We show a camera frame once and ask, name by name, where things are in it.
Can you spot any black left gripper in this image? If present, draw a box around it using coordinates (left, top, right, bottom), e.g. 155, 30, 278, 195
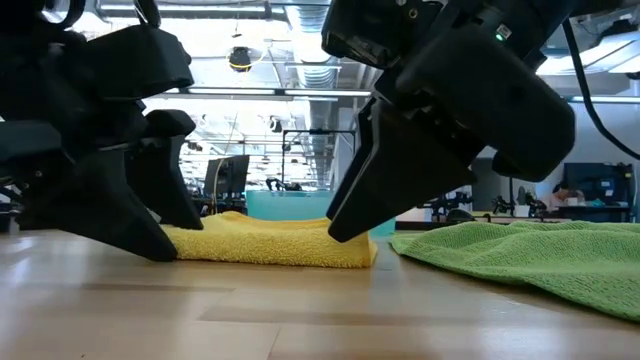
0, 24, 204, 263

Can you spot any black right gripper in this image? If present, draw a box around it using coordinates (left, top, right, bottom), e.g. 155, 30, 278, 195
327, 7, 577, 244

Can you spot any yellow microfiber towel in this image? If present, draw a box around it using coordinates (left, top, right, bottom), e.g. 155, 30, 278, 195
160, 210, 379, 270

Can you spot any green microfiber towel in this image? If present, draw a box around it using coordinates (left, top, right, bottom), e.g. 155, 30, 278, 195
389, 221, 640, 324

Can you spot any teal translucent plastic basket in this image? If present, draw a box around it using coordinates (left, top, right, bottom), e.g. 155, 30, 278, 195
245, 190, 397, 237

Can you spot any black background monitor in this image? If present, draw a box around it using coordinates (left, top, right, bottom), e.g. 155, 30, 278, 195
203, 154, 250, 200

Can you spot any black overhead light bar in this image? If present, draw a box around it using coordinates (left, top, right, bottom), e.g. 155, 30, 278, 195
149, 87, 374, 101

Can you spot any person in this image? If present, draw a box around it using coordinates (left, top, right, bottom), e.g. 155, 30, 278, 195
547, 180, 584, 211

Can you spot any dark background workstation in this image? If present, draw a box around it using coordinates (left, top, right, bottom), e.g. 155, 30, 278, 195
562, 162, 636, 224

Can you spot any black background gantry frame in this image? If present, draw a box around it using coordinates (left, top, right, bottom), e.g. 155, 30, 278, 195
281, 128, 358, 194

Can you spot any silver ribbed ventilation duct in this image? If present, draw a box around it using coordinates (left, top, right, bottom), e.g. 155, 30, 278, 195
285, 4, 351, 191

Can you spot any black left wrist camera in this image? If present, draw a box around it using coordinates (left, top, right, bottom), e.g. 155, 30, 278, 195
84, 23, 195, 101

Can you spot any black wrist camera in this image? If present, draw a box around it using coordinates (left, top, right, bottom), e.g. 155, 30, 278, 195
321, 0, 441, 70
84, 23, 195, 101

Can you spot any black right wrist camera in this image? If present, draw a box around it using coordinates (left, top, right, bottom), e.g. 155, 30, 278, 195
321, 0, 441, 70

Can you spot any black ceiling cord reel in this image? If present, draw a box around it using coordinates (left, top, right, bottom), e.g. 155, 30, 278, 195
227, 45, 254, 72

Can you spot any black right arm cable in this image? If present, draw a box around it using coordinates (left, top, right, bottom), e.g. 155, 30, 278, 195
562, 18, 640, 162

